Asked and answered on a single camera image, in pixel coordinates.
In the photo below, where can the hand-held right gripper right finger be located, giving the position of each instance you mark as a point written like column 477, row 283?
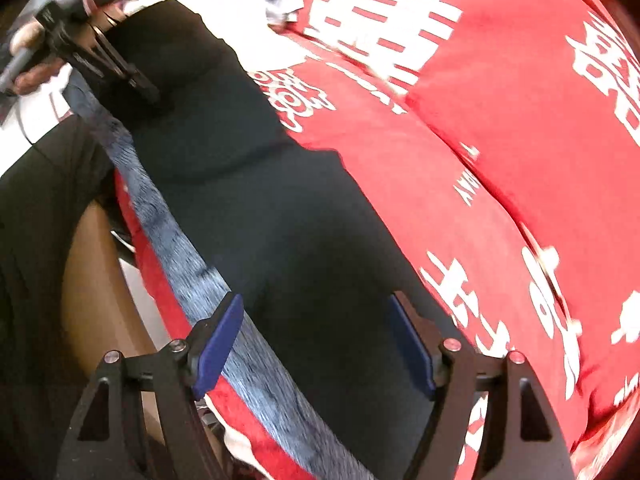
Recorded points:
column 412, row 345

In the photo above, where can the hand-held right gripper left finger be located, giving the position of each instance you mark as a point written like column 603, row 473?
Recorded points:
column 220, row 345

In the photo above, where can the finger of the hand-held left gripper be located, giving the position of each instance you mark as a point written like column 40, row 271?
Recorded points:
column 132, row 80

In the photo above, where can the black pants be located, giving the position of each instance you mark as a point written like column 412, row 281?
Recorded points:
column 280, row 240

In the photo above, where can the person's left hand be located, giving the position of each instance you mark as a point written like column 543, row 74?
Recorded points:
column 32, row 80

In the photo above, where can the person's black clothed leg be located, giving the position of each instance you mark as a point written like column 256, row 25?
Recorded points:
column 35, row 260

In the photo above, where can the red printed blanket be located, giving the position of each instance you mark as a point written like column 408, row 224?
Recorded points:
column 475, row 125

